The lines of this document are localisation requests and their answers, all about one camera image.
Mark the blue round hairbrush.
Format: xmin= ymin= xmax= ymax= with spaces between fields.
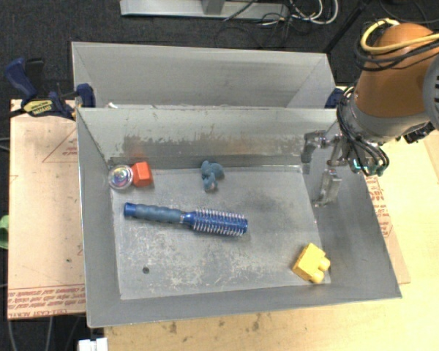
xmin=123 ymin=201 xmax=249 ymax=238

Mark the shiny silver round disc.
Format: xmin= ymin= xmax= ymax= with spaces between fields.
xmin=107 ymin=164 xmax=135 ymax=191

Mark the orange-red block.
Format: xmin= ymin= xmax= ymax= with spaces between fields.
xmin=130 ymin=161 xmax=155 ymax=189

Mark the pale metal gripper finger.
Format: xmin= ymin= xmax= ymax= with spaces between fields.
xmin=301 ymin=130 xmax=332 ymax=164
xmin=313 ymin=167 xmax=343 ymax=208

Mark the blue toy figure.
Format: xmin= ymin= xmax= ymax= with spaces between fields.
xmin=199 ymin=159 xmax=226 ymax=194

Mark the grey metal bin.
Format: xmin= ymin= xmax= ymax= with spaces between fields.
xmin=71 ymin=41 xmax=403 ymax=329

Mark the yellow toy brick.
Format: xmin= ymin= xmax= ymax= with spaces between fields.
xmin=291 ymin=242 xmax=332 ymax=284

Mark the brown cardboard board red print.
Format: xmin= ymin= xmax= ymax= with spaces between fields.
xmin=7 ymin=99 xmax=413 ymax=321

